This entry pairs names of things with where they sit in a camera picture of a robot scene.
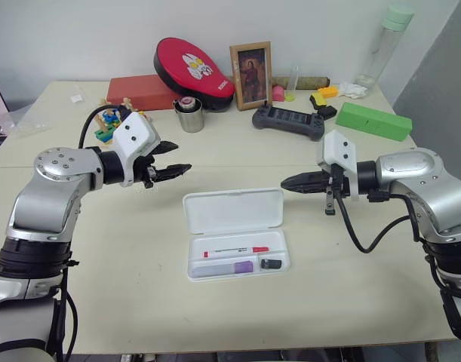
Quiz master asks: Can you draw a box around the clear plastic bag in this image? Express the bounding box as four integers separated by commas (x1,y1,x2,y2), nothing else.
0,109,52,137

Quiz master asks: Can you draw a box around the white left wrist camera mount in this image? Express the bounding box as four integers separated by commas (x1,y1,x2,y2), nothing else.
112,111,162,188

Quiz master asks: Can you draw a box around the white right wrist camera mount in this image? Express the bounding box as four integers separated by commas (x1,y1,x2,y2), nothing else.
315,129,361,201

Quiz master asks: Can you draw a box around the small wooden doll figure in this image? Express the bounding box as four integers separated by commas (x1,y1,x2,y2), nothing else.
99,97,140,114

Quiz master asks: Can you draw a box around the purple capped clear highlighter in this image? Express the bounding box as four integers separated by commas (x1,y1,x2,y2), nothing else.
191,260,254,278

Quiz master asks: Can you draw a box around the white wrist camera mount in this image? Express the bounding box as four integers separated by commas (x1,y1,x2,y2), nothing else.
112,111,162,188
315,129,361,201

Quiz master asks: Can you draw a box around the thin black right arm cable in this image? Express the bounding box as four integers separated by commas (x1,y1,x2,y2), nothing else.
424,243,461,342

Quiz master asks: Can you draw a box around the green rectangular box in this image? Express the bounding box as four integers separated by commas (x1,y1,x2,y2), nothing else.
334,101,413,143

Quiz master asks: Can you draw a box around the white plastic pencil case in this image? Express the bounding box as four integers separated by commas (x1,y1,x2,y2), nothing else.
182,187,294,283

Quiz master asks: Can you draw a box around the clear bottle with green lid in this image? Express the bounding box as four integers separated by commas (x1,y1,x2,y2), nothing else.
351,2,415,88

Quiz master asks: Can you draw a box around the crumpled white tissue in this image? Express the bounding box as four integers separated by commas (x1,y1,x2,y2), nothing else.
337,81,368,100

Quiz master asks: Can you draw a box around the yellow toy brick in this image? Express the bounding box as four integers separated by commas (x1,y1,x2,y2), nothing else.
317,85,340,100

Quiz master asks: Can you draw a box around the black handheld game controller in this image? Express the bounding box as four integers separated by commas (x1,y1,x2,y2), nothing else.
251,101,326,143

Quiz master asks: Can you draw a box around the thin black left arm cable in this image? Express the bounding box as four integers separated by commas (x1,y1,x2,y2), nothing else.
53,258,80,362

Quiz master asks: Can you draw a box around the black yellow board eraser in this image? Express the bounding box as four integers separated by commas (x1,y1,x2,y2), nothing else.
309,93,338,121

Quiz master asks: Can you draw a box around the red white whiteboard marker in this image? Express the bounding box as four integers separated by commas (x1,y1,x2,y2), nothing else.
202,245,271,259

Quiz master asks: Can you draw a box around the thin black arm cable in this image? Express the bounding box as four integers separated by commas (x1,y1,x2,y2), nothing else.
424,243,461,342
53,258,80,362

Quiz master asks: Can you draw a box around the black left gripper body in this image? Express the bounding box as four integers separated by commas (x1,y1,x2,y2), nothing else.
134,141,164,189

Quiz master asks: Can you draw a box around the wooden framed portrait picture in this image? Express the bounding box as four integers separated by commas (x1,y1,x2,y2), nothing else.
229,41,273,112

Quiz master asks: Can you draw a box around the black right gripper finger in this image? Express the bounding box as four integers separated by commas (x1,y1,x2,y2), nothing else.
281,171,325,186
281,181,325,195

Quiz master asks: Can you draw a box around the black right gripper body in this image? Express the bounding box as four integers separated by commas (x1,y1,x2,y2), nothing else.
320,165,347,216

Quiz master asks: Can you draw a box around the brown rolled mat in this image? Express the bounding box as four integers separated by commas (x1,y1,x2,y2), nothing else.
271,75,331,91

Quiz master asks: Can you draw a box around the red cardboard box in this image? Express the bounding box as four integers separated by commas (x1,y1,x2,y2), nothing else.
106,74,178,112

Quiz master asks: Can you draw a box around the stainless steel cup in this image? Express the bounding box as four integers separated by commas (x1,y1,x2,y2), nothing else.
172,97,205,133

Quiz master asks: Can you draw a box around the red black boxing pad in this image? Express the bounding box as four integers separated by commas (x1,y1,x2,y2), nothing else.
152,36,237,113

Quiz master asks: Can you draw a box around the colourful wooden block toy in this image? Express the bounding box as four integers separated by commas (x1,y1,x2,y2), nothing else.
93,107,122,146

